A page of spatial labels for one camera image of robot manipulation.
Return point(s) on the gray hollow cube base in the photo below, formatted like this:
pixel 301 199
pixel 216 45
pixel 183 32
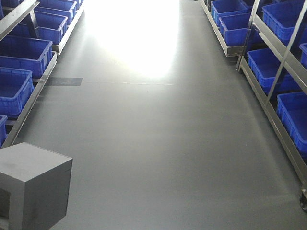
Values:
pixel 34 187

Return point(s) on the right steel bin rack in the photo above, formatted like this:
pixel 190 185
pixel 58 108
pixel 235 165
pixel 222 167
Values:
pixel 269 40

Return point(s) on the steel bin rack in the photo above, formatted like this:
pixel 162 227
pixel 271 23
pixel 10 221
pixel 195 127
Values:
pixel 33 34
pixel 269 40

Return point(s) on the left steel bin rack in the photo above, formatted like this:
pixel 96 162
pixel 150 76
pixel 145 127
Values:
pixel 33 34

